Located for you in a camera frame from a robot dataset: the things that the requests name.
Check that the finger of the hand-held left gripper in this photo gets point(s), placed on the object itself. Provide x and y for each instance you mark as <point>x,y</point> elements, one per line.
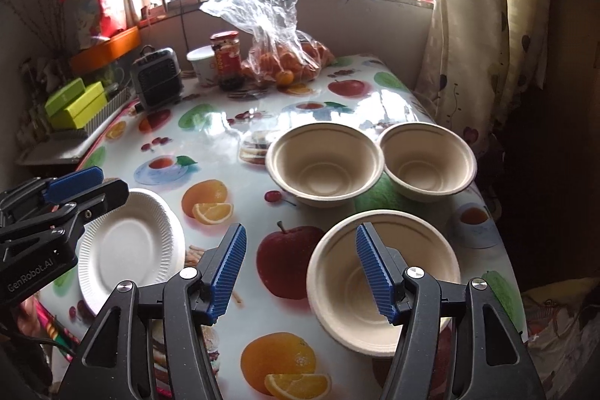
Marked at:
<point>103,194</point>
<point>75,184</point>

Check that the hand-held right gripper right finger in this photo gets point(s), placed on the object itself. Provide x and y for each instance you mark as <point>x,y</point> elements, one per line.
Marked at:
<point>375,278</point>

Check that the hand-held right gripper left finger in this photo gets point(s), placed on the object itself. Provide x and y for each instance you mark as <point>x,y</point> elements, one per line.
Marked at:
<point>227,273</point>

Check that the beige paper bowl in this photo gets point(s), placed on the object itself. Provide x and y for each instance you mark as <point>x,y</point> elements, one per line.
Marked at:
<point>337,287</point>
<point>426,161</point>
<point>323,165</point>

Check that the white paper plate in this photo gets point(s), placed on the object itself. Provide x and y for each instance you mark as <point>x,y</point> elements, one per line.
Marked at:
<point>136,250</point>

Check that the grey flat tray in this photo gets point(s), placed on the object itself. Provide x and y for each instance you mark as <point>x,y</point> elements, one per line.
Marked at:
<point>51,151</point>

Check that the long green box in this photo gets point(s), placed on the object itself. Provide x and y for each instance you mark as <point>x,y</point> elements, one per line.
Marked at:
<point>84,109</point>

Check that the striped tray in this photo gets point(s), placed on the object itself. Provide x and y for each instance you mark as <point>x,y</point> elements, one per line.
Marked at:
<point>105,114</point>

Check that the small green box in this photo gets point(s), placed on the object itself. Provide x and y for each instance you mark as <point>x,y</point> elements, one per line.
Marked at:
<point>63,97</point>

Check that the fruit print table cover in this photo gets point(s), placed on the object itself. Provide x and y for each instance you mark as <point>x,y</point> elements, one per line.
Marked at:
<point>211,137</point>

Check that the small grey heater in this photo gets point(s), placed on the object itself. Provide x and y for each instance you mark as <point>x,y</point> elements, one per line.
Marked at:
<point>157,81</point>

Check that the orange box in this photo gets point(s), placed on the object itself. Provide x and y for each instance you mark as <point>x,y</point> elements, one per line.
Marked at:
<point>108,48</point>

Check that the white paper cup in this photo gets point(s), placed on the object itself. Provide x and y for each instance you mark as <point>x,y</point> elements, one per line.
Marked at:
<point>204,67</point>

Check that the dried branches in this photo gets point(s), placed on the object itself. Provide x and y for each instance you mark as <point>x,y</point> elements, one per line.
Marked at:
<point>42,20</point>

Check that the red label glass jar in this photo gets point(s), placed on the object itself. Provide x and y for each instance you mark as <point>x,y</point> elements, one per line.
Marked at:
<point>227,58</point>

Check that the red paper bag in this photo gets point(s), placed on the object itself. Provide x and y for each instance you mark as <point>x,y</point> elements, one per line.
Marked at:
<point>101,1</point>

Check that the floral cloth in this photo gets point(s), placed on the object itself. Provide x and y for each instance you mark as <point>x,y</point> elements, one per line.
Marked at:
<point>562,320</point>

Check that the plastic bag of oranges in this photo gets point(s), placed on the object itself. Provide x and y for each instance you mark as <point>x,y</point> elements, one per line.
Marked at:
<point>276,39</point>

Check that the patterned curtain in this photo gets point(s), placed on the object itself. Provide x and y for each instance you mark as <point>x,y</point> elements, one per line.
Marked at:
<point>483,30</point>

